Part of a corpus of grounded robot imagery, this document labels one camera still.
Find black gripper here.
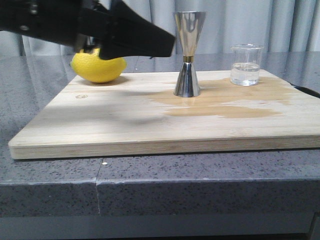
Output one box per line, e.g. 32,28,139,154
0,0,100,53

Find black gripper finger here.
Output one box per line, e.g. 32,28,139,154
79,0,175,60

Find silver double jigger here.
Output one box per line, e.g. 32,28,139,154
174,11,207,98

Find small glass beaker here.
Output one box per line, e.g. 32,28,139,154
230,43,264,87

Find yellow lemon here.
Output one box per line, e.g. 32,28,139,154
70,48,127,83

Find light wooden cutting board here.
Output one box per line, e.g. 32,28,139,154
8,70,320,159

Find grey curtain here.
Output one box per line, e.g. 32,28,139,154
0,0,320,57

